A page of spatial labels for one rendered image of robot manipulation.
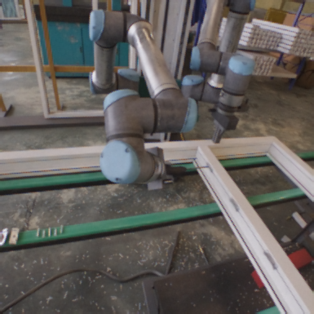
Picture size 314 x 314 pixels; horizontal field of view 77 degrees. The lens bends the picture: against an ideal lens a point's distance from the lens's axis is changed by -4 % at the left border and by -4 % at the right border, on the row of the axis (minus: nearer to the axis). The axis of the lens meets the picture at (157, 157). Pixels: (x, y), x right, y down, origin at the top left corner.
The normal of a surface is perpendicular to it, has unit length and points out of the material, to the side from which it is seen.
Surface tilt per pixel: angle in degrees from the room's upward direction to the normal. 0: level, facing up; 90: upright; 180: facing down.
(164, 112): 50
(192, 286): 0
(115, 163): 56
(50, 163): 90
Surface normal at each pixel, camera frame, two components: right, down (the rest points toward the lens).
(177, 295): 0.11, -0.78
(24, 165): 0.26, 0.63
